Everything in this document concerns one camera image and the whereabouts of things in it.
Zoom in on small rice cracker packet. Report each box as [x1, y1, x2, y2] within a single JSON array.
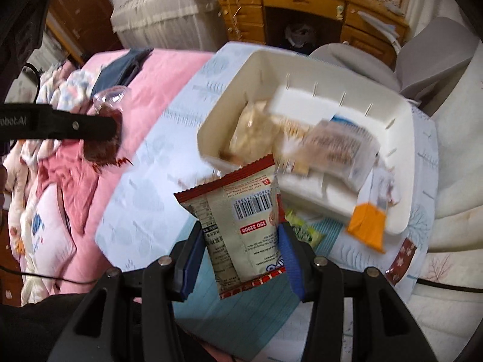
[[275, 116, 315, 175]]

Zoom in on white charging cable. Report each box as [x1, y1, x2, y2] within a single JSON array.
[[226, 0, 242, 44]]

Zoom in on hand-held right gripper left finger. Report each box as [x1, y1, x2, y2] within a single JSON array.
[[45, 219, 207, 362]]

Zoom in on orange snack packet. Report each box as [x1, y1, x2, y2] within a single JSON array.
[[346, 202, 388, 254]]

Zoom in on crumpled pink garment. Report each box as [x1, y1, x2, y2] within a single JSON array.
[[38, 136, 125, 234]]

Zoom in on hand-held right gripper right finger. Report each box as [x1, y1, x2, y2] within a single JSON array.
[[277, 222, 438, 362]]

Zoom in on white floral cloth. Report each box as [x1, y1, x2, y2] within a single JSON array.
[[38, 68, 97, 121]]

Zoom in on wooden desk with drawers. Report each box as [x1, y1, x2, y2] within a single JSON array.
[[215, 0, 411, 51]]

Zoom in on pink blanket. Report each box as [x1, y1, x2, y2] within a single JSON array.
[[23, 48, 214, 306]]

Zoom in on grey office chair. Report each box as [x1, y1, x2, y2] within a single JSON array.
[[309, 17, 476, 106]]

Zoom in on red-edged beige snack packet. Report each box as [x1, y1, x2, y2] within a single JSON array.
[[174, 154, 283, 300]]

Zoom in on clear packet with dark snack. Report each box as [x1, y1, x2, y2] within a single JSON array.
[[84, 86, 134, 176]]

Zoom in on green snack packet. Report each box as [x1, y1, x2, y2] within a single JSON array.
[[285, 209, 326, 250]]

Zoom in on black trash bin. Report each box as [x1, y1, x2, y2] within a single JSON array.
[[284, 22, 317, 49]]

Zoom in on beige cracker packet with text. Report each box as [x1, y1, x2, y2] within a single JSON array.
[[302, 119, 380, 193]]

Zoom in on blue snack packet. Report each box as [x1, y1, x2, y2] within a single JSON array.
[[331, 114, 365, 126]]

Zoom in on black cable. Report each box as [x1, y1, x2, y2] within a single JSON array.
[[0, 264, 97, 286], [413, 276, 483, 295]]

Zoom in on printed pink quilt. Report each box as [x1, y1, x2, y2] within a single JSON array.
[[0, 139, 78, 304]]

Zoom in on tree-print tablecloth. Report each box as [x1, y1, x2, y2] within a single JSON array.
[[94, 41, 440, 362]]

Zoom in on white plastic bin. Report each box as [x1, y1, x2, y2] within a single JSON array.
[[197, 47, 416, 236]]

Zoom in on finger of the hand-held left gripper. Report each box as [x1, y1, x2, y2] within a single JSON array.
[[49, 106, 118, 141]]

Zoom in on white printed snack packet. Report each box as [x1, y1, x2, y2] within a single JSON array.
[[372, 168, 401, 212]]

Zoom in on large rice cracker packet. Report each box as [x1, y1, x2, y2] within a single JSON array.
[[228, 100, 280, 159]]

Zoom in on folded navy cloth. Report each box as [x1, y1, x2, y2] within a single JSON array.
[[91, 47, 153, 88]]

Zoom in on dark red snack packet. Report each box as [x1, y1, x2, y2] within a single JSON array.
[[384, 237, 418, 286]]

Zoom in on cream floral curtain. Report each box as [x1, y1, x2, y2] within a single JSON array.
[[392, 0, 483, 310]]

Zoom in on brown wooden door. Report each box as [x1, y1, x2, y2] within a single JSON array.
[[45, 0, 123, 66]]

